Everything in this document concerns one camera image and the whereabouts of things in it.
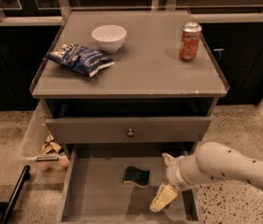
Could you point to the green yellow sponge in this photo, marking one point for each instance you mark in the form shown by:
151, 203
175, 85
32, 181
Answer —
136, 176

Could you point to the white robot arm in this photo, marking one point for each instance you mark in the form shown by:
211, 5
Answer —
211, 162

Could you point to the round metal drawer knob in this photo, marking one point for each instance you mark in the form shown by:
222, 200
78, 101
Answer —
130, 133

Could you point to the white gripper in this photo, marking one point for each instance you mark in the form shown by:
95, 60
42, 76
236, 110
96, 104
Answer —
173, 173

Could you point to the white ceramic bowl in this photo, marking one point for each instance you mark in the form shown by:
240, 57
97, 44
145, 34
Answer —
109, 38

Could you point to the grey top drawer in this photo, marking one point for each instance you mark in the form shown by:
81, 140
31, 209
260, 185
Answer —
114, 130

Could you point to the orange soda can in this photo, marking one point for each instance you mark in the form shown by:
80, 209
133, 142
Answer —
190, 39

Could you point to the clear plastic bin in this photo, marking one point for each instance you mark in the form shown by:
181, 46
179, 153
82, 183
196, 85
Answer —
45, 168

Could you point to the dark background cabinets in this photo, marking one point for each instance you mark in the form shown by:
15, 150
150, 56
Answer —
237, 48

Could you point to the black bar handle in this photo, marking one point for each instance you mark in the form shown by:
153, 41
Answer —
6, 208

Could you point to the blue chip bag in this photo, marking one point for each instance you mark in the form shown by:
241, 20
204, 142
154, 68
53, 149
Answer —
80, 59

